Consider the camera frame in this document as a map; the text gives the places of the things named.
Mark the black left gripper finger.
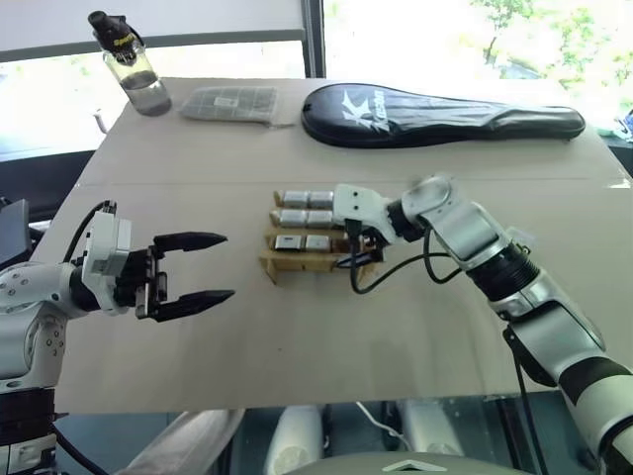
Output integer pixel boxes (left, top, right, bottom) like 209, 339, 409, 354
152, 230, 229, 255
156, 289, 236, 324

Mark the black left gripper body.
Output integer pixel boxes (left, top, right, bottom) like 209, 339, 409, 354
113, 237, 170, 321

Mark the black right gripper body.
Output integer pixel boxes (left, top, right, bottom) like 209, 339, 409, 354
343, 220, 387, 264

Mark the wooden battery tray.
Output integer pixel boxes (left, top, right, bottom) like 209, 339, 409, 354
257, 189, 385, 288

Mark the large brown cardboard sheet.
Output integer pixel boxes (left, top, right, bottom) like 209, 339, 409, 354
52, 76, 633, 415

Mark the black racket case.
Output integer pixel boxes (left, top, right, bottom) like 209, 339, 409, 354
301, 82, 588, 149

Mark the black monitor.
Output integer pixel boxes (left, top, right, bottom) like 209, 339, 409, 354
0, 199, 32, 268

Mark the clear bottle with black cap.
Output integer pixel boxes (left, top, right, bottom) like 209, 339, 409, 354
87, 10, 174, 118

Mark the white rounded robot leg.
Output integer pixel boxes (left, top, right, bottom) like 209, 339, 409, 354
398, 399, 467, 457
263, 405, 326, 475

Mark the dark rounded robot body shell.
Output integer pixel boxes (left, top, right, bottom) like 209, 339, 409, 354
304, 448, 548, 475

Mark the teal clutter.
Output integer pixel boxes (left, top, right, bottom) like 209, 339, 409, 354
596, 112, 633, 147

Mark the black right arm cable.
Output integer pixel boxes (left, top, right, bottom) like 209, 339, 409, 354
347, 221, 501, 296

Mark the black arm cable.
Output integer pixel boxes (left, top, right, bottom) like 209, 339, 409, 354
347, 221, 501, 296
60, 199, 118, 264

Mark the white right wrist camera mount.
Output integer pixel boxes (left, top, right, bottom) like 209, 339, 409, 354
330, 183, 398, 246

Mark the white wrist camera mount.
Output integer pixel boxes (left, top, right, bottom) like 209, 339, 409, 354
330, 183, 398, 246
80, 209, 135, 314

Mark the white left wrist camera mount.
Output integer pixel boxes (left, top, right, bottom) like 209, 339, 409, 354
80, 209, 135, 314

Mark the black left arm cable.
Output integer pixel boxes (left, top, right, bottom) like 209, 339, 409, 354
60, 199, 118, 264

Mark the thin white cable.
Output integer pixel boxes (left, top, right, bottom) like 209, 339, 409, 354
354, 401, 400, 449

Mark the dark window frame post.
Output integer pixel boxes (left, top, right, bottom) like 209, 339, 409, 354
300, 0, 326, 79

